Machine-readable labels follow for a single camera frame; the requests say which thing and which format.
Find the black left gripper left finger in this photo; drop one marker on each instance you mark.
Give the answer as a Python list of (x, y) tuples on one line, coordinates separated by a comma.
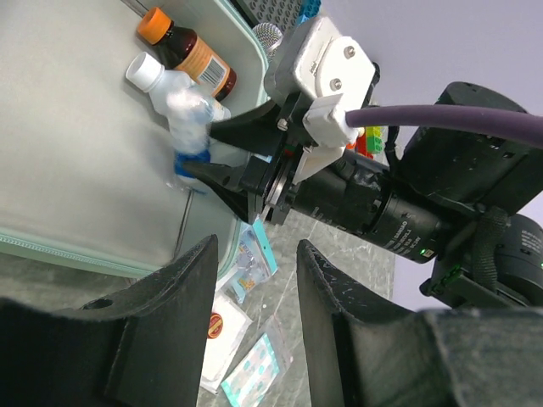
[(140, 346)]

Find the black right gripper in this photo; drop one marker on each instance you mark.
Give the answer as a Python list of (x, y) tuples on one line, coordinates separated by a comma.
[(355, 194)]

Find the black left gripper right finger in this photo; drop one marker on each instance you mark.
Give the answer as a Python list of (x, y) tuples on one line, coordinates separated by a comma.
[(363, 350)]

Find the blue white bandage roll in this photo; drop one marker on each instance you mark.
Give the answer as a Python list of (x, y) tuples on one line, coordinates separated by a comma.
[(191, 140)]

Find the white gauze packet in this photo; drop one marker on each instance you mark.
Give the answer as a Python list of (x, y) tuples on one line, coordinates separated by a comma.
[(219, 352)]

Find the brown orange-cap medicine bottle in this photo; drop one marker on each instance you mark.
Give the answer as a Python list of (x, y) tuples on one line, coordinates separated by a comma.
[(181, 48)]

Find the white green-label bottle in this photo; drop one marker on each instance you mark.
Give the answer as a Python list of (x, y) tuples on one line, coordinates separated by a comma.
[(151, 77)]

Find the mint green medicine case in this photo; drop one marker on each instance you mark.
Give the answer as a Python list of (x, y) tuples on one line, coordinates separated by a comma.
[(86, 164)]

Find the small red balm tin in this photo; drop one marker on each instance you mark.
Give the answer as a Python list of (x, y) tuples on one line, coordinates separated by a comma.
[(216, 326)]

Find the teal band-aid bag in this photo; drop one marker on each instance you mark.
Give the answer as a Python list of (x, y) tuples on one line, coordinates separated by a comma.
[(265, 363)]

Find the blue-topped small bag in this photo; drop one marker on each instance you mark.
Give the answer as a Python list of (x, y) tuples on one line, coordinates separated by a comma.
[(253, 265)]

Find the purple glitter microphone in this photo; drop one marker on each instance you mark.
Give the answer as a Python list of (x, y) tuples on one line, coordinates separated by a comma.
[(270, 38)]

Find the colourful brick toy car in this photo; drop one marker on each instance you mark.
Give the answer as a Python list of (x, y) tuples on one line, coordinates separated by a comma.
[(369, 141)]

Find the grey building baseplate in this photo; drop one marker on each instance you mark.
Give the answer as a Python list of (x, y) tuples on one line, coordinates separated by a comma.
[(277, 12)]

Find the blue brick stack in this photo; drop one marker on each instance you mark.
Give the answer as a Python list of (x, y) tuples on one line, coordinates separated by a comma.
[(308, 9)]

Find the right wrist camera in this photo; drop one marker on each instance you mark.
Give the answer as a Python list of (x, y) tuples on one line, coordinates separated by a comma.
[(316, 75)]

